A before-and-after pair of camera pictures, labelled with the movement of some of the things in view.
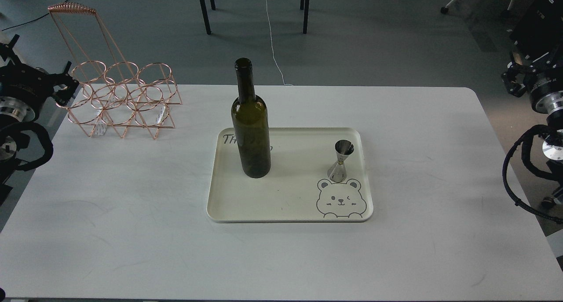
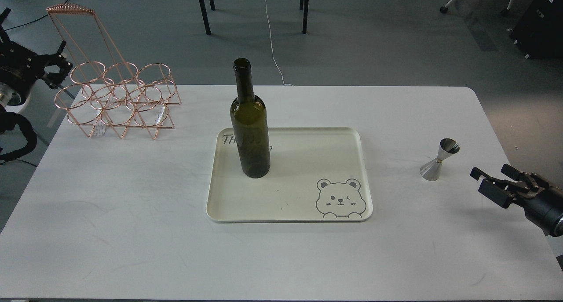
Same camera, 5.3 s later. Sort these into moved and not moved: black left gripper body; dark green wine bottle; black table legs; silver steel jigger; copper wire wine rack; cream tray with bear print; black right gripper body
Moved: black right gripper body; silver steel jigger; black left gripper body
Not moved: copper wire wine rack; black table legs; dark green wine bottle; cream tray with bear print
